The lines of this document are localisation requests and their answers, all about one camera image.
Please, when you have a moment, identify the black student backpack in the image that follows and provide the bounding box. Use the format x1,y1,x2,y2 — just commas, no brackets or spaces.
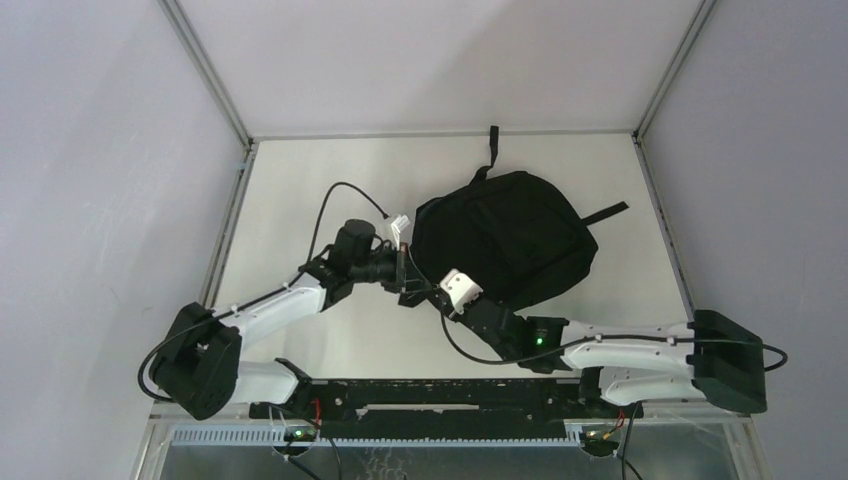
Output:
409,125,629,310

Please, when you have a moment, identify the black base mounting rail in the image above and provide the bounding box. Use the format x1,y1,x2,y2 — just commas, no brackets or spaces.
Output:
248,378,644,438

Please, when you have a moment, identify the white slotted cable duct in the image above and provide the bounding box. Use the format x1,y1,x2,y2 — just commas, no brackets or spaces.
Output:
170,424,582,448

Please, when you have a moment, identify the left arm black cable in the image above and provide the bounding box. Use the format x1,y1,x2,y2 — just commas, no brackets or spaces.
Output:
136,182,392,404

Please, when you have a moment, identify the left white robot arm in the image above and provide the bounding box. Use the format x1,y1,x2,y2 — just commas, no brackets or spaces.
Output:
137,215,426,420

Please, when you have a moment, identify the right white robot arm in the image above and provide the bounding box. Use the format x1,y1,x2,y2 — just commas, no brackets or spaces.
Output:
435,269,770,416

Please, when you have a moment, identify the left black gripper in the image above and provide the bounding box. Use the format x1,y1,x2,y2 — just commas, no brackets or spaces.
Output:
350,240,429,292

